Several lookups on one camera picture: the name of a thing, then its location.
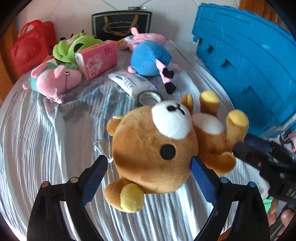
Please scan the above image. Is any green frog plush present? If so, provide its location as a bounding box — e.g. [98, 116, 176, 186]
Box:
[53, 29, 103, 65]

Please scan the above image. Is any blue plastic storage crate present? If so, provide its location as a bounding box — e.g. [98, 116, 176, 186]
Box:
[192, 4, 295, 137]

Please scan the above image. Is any pink pig plush blue body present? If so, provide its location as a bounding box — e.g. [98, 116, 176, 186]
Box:
[125, 27, 182, 94]

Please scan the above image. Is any white striped bed sheet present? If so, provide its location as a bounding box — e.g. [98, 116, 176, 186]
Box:
[0, 39, 271, 241]

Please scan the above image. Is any black gift bag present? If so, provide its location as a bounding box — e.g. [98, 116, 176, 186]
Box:
[92, 9, 152, 41]

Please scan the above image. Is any brown teddy bear plush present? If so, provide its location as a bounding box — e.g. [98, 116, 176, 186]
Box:
[104, 90, 249, 213]

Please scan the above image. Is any red bear plastic case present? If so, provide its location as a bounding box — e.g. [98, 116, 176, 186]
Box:
[11, 20, 57, 74]

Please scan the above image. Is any white blue packet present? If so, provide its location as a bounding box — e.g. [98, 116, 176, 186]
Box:
[108, 70, 158, 99]

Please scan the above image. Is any pink tissue pack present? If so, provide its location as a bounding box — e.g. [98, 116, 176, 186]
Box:
[74, 40, 118, 81]

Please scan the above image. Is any pink pig plush green dress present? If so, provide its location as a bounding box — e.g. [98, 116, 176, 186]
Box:
[23, 61, 82, 104]

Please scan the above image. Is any person's hand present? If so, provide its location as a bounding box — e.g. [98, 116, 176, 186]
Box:
[267, 199, 295, 227]

